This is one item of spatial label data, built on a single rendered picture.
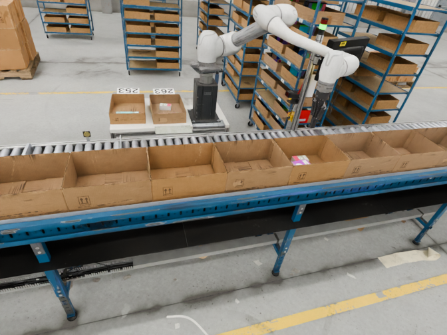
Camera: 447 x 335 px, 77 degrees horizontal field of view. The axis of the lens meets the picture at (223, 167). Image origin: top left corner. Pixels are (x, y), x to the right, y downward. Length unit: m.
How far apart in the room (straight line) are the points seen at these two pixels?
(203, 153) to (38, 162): 0.87
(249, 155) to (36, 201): 1.17
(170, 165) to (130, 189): 0.38
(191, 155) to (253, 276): 1.12
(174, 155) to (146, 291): 1.04
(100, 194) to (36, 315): 1.13
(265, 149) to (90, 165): 1.05
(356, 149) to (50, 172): 2.01
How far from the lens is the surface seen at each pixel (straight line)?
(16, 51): 5.64
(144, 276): 2.30
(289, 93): 2.48
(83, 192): 1.45
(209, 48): 2.33
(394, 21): 3.61
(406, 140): 2.60
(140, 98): 2.79
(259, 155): 1.87
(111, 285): 2.31
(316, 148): 2.07
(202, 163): 1.76
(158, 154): 1.67
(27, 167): 1.77
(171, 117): 2.44
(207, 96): 2.44
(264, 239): 2.20
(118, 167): 1.71
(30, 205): 1.54
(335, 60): 1.63
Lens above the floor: 1.96
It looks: 37 degrees down
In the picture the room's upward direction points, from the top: 7 degrees clockwise
